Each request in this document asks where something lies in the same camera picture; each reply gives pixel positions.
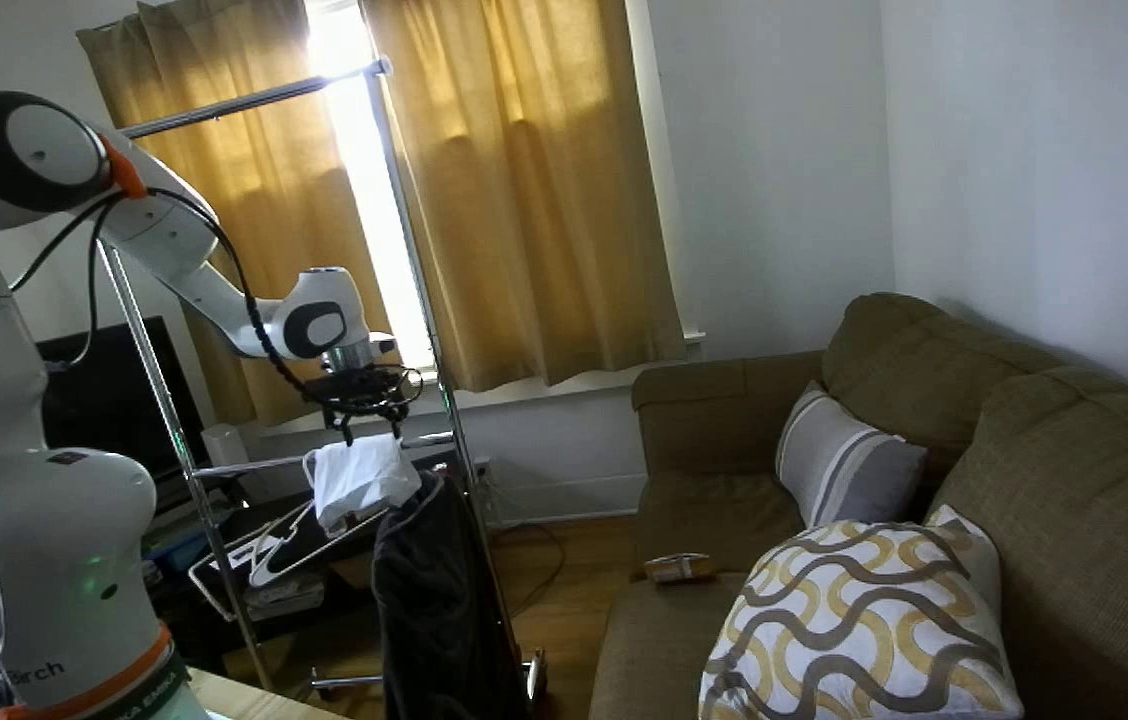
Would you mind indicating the black television screen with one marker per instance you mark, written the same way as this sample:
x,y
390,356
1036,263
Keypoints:
x,y
127,403

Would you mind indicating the dark grey hanging garment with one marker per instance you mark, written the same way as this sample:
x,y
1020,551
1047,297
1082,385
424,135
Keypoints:
x,y
438,602

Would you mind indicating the yellow wave patterned pillow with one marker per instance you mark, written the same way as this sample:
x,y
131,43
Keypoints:
x,y
859,625

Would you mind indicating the white towel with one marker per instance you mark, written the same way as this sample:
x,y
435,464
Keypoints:
x,y
356,482

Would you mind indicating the metal clothes hanging rack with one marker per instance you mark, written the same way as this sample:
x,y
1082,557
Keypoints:
x,y
258,96

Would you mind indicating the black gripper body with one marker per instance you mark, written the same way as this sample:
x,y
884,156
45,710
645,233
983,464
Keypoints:
x,y
356,393

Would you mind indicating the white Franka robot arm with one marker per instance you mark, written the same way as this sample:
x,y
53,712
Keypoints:
x,y
56,573

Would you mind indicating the small brown object on sofa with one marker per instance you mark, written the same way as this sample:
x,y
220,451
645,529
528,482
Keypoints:
x,y
677,567

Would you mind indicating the black low table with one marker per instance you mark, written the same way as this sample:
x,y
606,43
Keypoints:
x,y
191,602

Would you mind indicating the grey striped pillow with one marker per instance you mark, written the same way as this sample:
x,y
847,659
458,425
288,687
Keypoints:
x,y
847,461

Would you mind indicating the brown fabric sofa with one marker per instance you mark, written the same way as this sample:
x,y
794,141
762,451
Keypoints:
x,y
1085,504

